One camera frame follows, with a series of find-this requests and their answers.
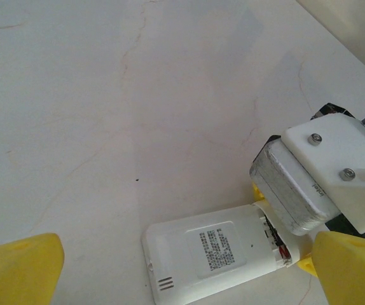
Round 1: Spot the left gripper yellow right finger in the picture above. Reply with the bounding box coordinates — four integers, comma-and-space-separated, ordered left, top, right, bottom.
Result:
311, 231, 365, 305

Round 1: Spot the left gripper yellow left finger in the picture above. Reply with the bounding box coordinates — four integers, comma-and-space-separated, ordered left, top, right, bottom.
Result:
0, 233, 65, 305

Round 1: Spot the white remote control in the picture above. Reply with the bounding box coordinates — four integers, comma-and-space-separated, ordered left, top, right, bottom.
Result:
141, 203, 313, 305

